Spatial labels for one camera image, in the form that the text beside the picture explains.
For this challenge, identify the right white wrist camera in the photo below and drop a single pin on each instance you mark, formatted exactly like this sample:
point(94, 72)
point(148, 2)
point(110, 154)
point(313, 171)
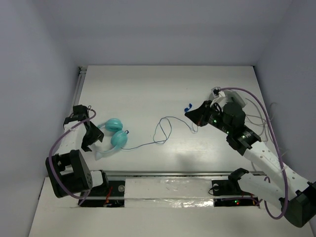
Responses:
point(216, 96)

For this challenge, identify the aluminium side rail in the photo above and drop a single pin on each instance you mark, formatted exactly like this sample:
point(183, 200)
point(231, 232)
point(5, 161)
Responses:
point(79, 85)

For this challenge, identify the white grey headphones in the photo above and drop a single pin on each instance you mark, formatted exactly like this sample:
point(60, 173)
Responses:
point(233, 96)

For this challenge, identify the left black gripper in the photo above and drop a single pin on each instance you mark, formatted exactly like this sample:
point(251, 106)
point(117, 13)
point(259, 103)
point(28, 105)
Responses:
point(91, 133)

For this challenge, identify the blue twist tie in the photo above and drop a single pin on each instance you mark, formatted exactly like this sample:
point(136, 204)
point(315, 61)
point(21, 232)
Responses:
point(188, 108)

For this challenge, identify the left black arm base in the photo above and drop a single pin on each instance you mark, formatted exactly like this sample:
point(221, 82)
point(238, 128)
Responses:
point(106, 196)

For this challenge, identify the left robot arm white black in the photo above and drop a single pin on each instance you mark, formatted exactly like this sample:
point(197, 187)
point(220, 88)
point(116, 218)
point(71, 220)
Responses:
point(66, 165)

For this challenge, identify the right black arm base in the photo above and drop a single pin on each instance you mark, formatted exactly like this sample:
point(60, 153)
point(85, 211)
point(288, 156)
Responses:
point(226, 194)

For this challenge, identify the teal cat-ear headphones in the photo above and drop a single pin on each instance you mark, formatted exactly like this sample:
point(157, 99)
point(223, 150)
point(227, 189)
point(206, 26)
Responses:
point(118, 139)

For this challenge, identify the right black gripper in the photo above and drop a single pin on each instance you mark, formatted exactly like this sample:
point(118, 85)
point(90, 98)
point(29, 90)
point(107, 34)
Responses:
point(199, 115)

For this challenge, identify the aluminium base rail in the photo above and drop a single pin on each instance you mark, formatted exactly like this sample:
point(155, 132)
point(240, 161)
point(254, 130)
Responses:
point(139, 174)

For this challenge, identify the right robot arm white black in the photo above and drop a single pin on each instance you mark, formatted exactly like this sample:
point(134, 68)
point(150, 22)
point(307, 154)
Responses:
point(293, 194)

